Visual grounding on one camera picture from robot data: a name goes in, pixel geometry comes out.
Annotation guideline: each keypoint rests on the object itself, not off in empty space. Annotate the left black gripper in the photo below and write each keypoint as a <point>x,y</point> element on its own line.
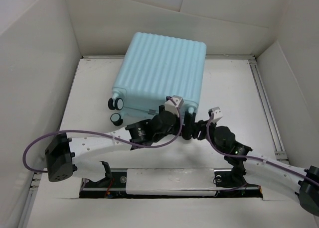
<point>176,131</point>

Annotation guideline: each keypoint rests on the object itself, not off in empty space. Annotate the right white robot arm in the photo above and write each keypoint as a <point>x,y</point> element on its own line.
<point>299,184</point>

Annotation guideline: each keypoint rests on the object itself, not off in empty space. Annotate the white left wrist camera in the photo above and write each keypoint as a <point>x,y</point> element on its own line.
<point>174,104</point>

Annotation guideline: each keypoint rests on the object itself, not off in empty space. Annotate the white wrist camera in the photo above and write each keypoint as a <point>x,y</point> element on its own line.
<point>174,104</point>
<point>215,114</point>

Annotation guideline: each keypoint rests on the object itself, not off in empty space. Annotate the light blue hardshell suitcase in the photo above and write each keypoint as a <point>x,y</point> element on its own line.
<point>154,67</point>

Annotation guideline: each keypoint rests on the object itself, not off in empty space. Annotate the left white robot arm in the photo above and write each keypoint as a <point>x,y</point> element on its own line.
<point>83,156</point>

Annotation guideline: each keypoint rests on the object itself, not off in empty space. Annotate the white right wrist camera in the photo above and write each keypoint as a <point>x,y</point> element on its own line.
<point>215,114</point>

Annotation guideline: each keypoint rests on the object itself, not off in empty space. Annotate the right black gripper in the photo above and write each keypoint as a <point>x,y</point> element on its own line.
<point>198,126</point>

